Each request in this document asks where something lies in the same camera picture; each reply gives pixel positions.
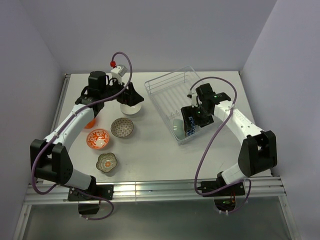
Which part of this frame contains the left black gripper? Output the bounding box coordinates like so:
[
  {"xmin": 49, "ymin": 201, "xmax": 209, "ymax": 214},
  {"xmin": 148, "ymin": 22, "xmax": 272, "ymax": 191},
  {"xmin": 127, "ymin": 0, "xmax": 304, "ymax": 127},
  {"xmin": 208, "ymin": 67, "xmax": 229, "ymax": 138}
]
[{"xmin": 100, "ymin": 76, "xmax": 144, "ymax": 107}]

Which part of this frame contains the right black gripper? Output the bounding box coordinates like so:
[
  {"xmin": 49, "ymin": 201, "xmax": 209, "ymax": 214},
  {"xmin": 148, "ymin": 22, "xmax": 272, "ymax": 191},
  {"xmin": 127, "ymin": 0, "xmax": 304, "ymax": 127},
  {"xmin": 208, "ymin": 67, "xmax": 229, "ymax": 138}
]
[{"xmin": 181, "ymin": 103, "xmax": 214, "ymax": 132}]

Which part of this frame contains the orange geometric blue bowl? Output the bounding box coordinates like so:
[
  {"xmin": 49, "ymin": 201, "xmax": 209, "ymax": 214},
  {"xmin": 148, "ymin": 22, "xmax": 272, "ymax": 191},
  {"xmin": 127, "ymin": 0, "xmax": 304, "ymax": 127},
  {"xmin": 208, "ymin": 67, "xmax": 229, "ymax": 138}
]
[{"xmin": 183, "ymin": 115, "xmax": 199, "ymax": 137}]

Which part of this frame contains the grey-green ceramic bowl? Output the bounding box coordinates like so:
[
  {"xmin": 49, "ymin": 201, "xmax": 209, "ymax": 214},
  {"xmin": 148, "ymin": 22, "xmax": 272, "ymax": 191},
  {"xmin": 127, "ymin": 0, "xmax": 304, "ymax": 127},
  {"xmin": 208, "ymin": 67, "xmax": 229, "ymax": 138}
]
[{"xmin": 172, "ymin": 119, "xmax": 185, "ymax": 140}]

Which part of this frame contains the brown patterned ceramic bowl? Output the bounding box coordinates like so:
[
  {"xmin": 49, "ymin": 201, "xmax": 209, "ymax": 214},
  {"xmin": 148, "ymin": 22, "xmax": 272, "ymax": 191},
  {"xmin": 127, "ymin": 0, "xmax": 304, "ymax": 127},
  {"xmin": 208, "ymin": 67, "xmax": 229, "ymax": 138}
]
[{"xmin": 110, "ymin": 117, "xmax": 134, "ymax": 138}]

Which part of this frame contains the orange floral ceramic bowl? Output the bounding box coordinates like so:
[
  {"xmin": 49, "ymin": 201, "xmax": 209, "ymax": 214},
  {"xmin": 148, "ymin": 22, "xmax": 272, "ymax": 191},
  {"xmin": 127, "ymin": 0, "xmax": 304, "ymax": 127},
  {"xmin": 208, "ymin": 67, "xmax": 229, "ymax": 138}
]
[{"xmin": 86, "ymin": 128, "xmax": 110, "ymax": 150}]

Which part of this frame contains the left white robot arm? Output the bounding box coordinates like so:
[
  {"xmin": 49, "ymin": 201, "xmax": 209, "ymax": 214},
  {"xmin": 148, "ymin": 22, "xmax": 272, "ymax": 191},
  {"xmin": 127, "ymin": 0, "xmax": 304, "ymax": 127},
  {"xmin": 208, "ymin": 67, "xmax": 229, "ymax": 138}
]
[{"xmin": 30, "ymin": 71, "xmax": 144, "ymax": 200}]

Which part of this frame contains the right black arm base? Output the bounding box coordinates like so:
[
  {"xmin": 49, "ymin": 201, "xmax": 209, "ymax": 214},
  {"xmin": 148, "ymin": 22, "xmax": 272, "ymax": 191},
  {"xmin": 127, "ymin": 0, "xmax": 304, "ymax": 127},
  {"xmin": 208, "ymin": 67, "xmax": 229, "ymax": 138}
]
[{"xmin": 197, "ymin": 179, "xmax": 246, "ymax": 212}]

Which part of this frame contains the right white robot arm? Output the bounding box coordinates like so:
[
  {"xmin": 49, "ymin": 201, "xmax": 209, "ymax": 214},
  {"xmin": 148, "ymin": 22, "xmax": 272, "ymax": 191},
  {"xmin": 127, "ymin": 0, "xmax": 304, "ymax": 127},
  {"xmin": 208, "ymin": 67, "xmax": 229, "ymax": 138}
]
[{"xmin": 181, "ymin": 83, "xmax": 278, "ymax": 195}]

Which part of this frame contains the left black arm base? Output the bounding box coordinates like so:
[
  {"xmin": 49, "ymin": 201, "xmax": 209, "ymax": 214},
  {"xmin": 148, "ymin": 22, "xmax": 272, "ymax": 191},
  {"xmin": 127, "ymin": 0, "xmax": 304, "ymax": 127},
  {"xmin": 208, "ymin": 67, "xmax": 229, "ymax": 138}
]
[{"xmin": 67, "ymin": 184, "xmax": 115, "ymax": 221}]

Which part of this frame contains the white ceramic bowl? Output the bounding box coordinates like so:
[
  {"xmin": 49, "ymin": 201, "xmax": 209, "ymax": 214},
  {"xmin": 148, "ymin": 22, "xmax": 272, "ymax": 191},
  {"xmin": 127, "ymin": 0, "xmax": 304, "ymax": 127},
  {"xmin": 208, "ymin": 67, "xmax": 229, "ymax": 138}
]
[{"xmin": 120, "ymin": 103, "xmax": 142, "ymax": 116}]

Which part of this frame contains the orange plastic cup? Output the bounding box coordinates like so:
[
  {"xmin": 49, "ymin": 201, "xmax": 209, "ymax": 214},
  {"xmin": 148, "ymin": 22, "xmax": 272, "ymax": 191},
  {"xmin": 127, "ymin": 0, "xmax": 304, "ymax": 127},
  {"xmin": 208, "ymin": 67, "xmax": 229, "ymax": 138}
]
[{"xmin": 84, "ymin": 118, "xmax": 96, "ymax": 129}]

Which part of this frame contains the green flower-shaped bowl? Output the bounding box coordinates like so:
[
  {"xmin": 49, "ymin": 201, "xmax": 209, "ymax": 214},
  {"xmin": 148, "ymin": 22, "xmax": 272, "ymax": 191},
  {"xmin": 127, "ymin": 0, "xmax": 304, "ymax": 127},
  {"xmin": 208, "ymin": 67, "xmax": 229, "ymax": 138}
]
[{"xmin": 96, "ymin": 152, "xmax": 118, "ymax": 173}]

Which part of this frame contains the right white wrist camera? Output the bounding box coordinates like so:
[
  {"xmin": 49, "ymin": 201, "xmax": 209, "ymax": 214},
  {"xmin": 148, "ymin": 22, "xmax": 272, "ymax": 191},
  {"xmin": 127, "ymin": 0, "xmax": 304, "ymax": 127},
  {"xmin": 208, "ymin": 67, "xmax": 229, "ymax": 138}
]
[{"xmin": 187, "ymin": 90, "xmax": 200, "ymax": 108}]

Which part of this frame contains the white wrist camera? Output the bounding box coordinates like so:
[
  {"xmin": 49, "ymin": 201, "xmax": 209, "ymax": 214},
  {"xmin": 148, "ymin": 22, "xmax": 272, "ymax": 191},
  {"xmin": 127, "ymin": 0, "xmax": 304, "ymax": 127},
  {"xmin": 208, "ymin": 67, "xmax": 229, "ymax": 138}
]
[
  {"xmin": 187, "ymin": 90, "xmax": 200, "ymax": 108},
  {"xmin": 110, "ymin": 60, "xmax": 128, "ymax": 85}
]

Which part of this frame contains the white wire dish rack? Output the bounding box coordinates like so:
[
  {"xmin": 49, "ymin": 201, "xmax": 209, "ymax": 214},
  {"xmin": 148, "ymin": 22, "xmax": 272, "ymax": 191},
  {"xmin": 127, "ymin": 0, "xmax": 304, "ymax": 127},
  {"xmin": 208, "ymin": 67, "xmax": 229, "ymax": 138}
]
[{"xmin": 144, "ymin": 65, "xmax": 231, "ymax": 148}]

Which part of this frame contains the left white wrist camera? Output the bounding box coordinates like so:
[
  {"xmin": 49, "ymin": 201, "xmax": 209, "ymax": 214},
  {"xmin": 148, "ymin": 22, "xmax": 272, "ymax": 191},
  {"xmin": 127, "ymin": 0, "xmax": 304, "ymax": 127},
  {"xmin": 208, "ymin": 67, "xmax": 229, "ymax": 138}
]
[{"xmin": 110, "ymin": 60, "xmax": 128, "ymax": 85}]

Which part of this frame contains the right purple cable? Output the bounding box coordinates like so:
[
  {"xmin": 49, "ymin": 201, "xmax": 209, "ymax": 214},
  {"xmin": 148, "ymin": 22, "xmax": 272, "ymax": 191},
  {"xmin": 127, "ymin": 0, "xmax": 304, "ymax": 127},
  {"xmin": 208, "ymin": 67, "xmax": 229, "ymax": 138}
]
[{"xmin": 187, "ymin": 76, "xmax": 252, "ymax": 215}]

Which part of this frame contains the aluminium frame rail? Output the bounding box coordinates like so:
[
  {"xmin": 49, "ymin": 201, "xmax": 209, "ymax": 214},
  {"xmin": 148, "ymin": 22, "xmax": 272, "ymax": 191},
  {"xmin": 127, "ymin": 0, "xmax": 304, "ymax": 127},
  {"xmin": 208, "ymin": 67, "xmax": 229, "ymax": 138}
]
[{"xmin": 14, "ymin": 72, "xmax": 300, "ymax": 240}]

